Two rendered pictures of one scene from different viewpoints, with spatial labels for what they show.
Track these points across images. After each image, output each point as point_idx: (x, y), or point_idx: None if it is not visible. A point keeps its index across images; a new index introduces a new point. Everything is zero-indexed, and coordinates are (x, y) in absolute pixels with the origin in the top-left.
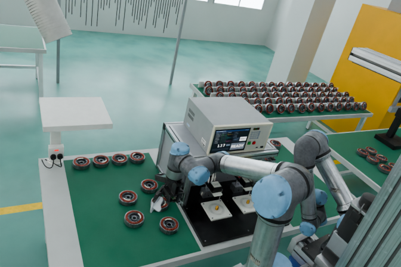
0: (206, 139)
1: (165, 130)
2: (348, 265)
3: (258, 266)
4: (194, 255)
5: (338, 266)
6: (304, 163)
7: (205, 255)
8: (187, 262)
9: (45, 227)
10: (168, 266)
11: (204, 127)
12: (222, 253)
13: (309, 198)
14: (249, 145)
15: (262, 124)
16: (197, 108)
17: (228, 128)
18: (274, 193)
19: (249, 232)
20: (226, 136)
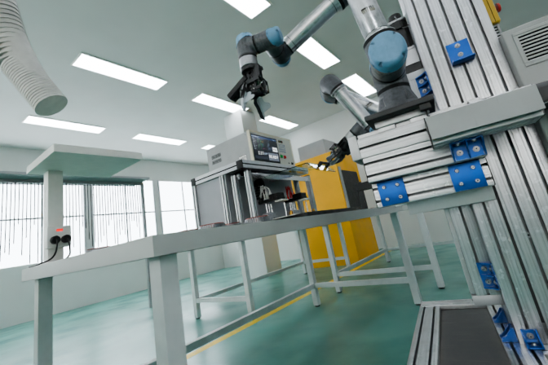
0: (244, 152)
1: (196, 182)
2: (424, 37)
3: (374, 10)
4: (307, 216)
5: (419, 42)
6: (336, 81)
7: (316, 219)
8: (305, 226)
9: (81, 257)
10: (289, 225)
11: (237, 146)
12: (329, 222)
13: (360, 105)
14: (283, 159)
15: (282, 138)
16: (220, 144)
17: (258, 134)
18: None
19: (337, 208)
20: (261, 142)
